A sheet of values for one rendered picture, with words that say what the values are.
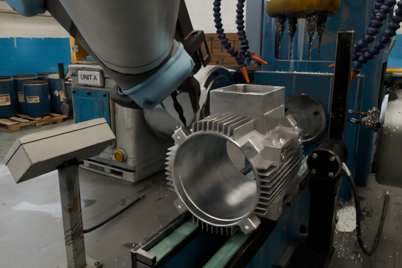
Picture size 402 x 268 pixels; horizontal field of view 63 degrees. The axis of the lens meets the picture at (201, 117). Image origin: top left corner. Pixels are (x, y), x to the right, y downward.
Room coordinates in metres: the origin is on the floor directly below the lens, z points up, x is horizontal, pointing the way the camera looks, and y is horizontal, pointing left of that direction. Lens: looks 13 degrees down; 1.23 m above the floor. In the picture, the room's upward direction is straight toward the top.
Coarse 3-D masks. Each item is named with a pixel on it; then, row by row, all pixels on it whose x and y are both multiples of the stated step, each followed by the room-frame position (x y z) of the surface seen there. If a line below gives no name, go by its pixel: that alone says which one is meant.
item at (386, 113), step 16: (384, 80) 0.69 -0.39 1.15; (400, 80) 0.66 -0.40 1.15; (384, 96) 0.67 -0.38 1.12; (400, 96) 0.63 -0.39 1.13; (352, 112) 0.79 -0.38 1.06; (368, 112) 0.77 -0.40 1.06; (384, 112) 0.62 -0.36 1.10; (400, 112) 0.61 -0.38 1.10; (368, 128) 0.68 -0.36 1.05; (384, 128) 0.61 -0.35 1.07; (400, 128) 0.60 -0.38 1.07; (384, 144) 0.61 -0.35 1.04; (400, 144) 0.59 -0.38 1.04; (384, 160) 0.61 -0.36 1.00; (400, 160) 0.59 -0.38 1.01; (384, 176) 0.63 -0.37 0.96; (400, 176) 0.61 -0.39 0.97
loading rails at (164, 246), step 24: (192, 216) 0.55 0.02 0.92; (288, 216) 0.61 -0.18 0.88; (144, 240) 0.45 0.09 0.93; (168, 240) 0.47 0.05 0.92; (192, 240) 0.49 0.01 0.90; (216, 240) 0.56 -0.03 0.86; (240, 240) 0.47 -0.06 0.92; (264, 240) 0.50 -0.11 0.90; (288, 240) 0.62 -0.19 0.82; (144, 264) 0.41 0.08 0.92; (168, 264) 0.44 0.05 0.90; (192, 264) 0.49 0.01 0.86; (216, 264) 0.41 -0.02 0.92; (240, 264) 0.42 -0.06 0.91; (264, 264) 0.50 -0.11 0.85
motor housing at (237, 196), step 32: (192, 128) 0.50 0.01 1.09; (224, 128) 0.48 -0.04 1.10; (192, 160) 0.57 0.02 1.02; (224, 160) 0.67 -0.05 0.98; (256, 160) 0.46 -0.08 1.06; (288, 160) 0.52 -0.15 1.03; (192, 192) 0.54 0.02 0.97; (224, 192) 0.58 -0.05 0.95; (256, 192) 0.59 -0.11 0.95; (224, 224) 0.47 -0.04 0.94
